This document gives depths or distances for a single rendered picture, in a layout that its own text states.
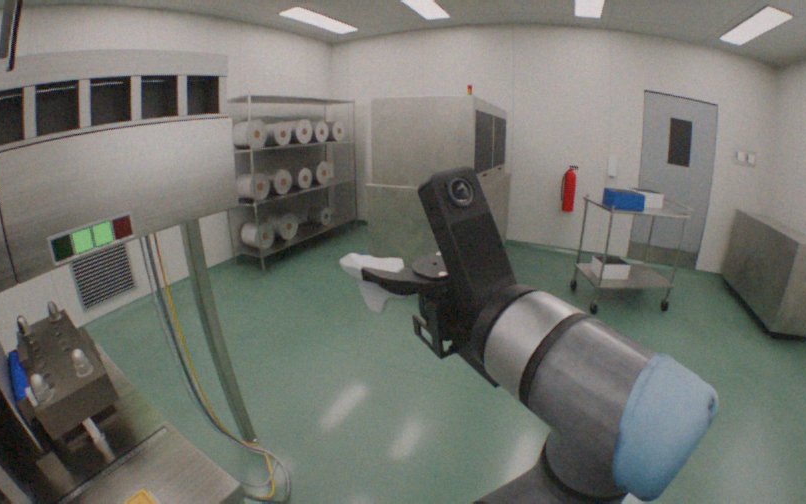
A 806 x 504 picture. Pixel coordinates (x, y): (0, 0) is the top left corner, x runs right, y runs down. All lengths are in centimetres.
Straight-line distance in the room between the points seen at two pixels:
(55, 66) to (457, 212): 94
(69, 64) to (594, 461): 109
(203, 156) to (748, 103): 511
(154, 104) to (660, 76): 450
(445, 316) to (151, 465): 54
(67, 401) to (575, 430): 67
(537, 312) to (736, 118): 474
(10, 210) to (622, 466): 103
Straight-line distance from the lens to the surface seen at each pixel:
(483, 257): 27
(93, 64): 102
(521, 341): 22
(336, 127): 471
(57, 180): 96
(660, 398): 19
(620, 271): 319
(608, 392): 19
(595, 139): 433
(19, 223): 95
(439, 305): 29
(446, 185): 26
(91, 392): 68
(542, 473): 25
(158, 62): 108
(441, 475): 164
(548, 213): 440
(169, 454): 66
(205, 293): 137
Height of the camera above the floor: 136
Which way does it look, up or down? 20 degrees down
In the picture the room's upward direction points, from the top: straight up
